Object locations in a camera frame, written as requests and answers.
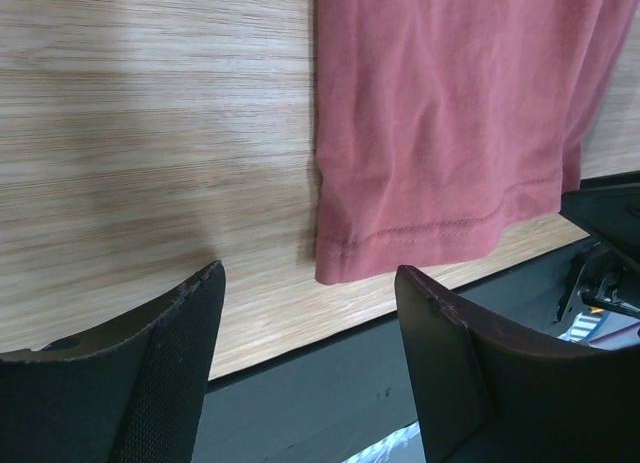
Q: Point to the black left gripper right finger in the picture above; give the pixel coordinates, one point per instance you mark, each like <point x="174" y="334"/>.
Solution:
<point x="487" y="389"/>

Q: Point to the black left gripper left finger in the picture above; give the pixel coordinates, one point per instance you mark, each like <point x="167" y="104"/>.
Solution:
<point x="128" y="390"/>

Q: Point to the salmon red tank top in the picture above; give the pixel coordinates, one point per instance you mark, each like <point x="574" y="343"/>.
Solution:
<point x="442" y="122"/>

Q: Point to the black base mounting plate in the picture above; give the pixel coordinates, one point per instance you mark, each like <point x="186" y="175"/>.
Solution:
<point x="349" y="398"/>

